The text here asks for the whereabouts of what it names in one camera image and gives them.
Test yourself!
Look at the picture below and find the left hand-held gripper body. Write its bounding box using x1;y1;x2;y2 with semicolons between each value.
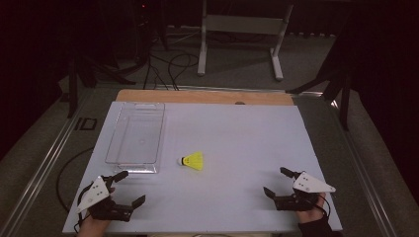
76;175;134;222

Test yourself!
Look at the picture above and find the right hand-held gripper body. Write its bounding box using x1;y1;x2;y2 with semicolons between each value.
274;171;337;212

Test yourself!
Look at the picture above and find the clear plastic container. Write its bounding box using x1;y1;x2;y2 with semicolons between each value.
105;101;166;175

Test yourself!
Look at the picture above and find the yellow shuttlecock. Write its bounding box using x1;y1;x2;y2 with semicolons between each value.
176;151;205;172

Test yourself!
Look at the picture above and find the person's right hand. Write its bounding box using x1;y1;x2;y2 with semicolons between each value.
295;193;327;225

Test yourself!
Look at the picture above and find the person's left hand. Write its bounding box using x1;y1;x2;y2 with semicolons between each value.
78;214;112;237

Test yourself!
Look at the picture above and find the white table cover sheet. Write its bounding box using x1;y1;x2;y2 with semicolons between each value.
62;101;344;235

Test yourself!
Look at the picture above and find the black tripod stand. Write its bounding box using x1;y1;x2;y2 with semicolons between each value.
66;45;136;119
286;29;353;131

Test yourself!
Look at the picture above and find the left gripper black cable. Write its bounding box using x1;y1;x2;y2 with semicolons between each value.
74;183;97;233

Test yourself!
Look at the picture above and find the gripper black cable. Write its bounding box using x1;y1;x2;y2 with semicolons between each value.
316;194;332;219
74;183;97;233

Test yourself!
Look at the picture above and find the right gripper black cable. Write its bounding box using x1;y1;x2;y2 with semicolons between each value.
316;194;332;219

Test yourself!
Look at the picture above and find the black floor cable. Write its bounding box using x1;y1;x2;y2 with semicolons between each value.
142;53;170;91
55;146;95;212
167;52;200;91

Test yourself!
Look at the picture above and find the metal floor rail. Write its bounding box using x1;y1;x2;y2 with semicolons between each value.
0;86;97;237
291;91;401;237

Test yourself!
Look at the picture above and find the white metal stand frame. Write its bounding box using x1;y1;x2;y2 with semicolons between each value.
197;0;294;82

